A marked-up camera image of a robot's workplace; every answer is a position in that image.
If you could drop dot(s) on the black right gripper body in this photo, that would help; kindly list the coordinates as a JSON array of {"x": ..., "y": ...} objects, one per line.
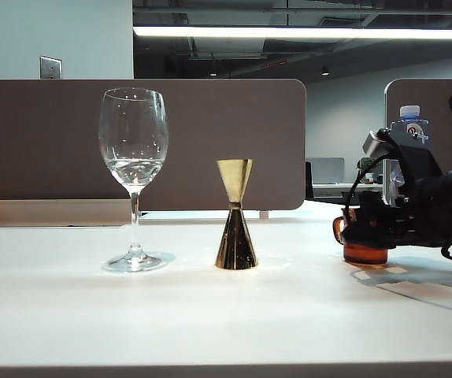
[{"x": 411, "y": 224}]

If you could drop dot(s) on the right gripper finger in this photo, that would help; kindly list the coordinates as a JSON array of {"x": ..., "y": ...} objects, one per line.
[{"x": 367, "y": 234}]

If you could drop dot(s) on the amber glass measuring cup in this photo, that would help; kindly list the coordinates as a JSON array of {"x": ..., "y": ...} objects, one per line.
[{"x": 364, "y": 254}]

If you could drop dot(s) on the gold double jigger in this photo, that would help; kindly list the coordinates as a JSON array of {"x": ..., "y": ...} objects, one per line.
[{"x": 236, "y": 244}]

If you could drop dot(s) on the clear plastic water bottle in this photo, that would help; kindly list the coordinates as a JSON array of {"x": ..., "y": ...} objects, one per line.
[{"x": 409, "y": 114}]

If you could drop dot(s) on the clear wine glass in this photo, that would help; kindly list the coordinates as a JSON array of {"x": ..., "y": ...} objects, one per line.
[{"x": 133, "y": 173}]

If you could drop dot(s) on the white background desk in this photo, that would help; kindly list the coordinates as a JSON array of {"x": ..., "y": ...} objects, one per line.
[{"x": 332, "y": 186}]

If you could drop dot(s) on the green potted plant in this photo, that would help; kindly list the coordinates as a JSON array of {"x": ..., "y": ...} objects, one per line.
[{"x": 367, "y": 163}]

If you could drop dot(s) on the grey background partition panel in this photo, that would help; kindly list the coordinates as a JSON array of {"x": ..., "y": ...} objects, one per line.
[{"x": 324, "y": 170}]

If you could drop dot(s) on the brown white-edged desk divider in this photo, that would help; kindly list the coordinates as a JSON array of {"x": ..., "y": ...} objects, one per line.
[{"x": 434, "y": 102}]

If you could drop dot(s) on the wide brown desk divider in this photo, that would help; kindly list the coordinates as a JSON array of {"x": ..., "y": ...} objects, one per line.
[{"x": 218, "y": 118}]

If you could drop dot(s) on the long ceiling light strip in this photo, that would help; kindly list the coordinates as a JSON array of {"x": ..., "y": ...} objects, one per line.
[{"x": 289, "y": 33}]

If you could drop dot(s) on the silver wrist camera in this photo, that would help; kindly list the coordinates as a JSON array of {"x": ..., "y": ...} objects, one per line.
[{"x": 377, "y": 145}]

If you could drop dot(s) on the metal wall switch plate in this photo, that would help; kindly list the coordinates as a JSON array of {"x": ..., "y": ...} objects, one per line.
[{"x": 50, "y": 67}]

